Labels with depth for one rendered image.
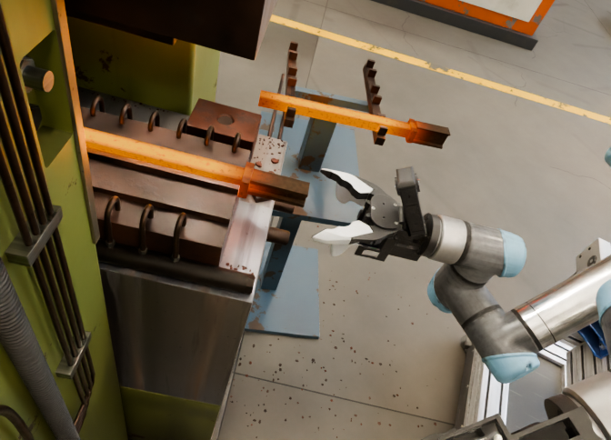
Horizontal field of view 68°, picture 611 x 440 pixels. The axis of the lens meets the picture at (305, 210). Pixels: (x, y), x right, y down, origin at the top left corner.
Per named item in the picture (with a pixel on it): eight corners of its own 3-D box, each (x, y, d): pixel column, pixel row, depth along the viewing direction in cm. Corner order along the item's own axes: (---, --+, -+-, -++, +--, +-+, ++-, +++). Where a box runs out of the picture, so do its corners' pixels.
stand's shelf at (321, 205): (352, 134, 145) (354, 129, 144) (362, 230, 118) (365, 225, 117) (260, 115, 140) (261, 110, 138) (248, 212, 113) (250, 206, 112)
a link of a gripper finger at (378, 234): (354, 252, 66) (398, 236, 71) (356, 246, 65) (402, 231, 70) (336, 228, 69) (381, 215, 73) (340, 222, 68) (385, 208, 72)
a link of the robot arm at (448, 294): (447, 336, 81) (479, 306, 73) (415, 285, 87) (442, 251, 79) (480, 325, 84) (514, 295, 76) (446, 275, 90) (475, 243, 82)
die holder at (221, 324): (254, 265, 123) (287, 141, 91) (221, 406, 97) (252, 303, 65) (44, 215, 118) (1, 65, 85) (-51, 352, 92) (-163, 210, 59)
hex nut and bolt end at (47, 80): (67, 128, 38) (54, 55, 33) (52, 147, 37) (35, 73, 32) (28, 118, 38) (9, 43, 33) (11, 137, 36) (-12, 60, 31)
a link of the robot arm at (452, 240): (469, 245, 69) (463, 207, 75) (441, 239, 69) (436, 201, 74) (446, 273, 75) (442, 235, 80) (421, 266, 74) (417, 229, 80)
